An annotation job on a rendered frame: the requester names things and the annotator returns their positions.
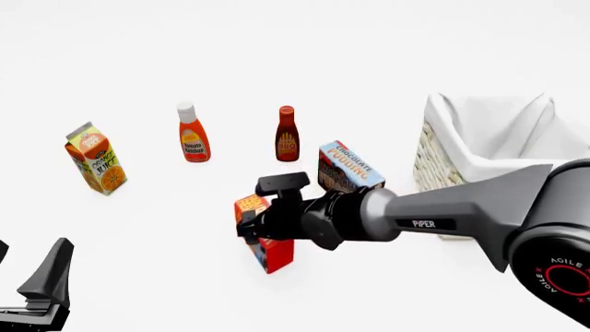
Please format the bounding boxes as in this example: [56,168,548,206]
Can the dark BBQ sauce bottle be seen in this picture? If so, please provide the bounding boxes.
[275,105,301,163]

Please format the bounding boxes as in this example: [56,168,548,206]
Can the chocolate pudding box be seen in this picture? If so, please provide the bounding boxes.
[316,139,386,194]

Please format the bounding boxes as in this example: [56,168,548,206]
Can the wicker basket with white liner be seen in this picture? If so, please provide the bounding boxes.
[412,91,590,241]

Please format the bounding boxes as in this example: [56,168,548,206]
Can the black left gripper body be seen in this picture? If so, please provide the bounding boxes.
[0,296,71,332]

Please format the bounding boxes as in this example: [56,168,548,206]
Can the red butter box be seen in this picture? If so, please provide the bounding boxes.
[233,194,295,276]

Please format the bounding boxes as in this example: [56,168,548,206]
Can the red tomato ketchup bottle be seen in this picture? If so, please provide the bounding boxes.
[176,100,212,163]

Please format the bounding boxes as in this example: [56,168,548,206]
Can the orange juice carton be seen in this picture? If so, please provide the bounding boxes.
[64,121,128,196]

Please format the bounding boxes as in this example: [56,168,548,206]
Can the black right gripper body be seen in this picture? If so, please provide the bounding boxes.
[236,196,306,243]

